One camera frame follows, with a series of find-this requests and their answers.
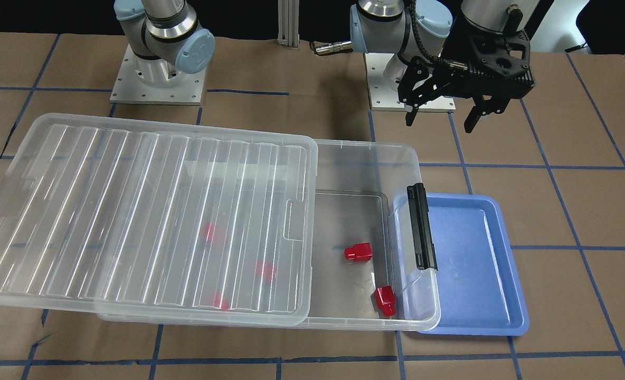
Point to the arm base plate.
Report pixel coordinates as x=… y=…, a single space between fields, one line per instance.
x=155 y=82
x=383 y=74

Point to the black box latch handle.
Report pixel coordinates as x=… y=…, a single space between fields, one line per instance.
x=424 y=248

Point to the blue plastic tray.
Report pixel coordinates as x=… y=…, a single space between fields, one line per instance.
x=479 y=288

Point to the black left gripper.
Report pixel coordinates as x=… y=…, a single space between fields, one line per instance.
x=454 y=53

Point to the red block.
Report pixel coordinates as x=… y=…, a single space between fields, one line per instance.
x=266 y=271
x=385 y=300
x=220 y=303
x=214 y=234
x=359 y=252

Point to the red block under lid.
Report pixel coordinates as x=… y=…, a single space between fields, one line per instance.
x=214 y=234
x=266 y=271
x=220 y=303

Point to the metal cable connector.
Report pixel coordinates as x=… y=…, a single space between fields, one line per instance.
x=340 y=47

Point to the clear plastic box lid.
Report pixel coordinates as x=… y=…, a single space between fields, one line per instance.
x=49 y=248

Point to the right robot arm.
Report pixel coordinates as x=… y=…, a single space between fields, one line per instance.
x=65 y=55

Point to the aluminium frame post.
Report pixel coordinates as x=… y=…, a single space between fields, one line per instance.
x=288 y=24

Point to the red block in box corner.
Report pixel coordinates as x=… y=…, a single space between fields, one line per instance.
x=385 y=300

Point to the clear plastic storage box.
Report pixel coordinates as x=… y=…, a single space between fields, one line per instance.
x=365 y=232

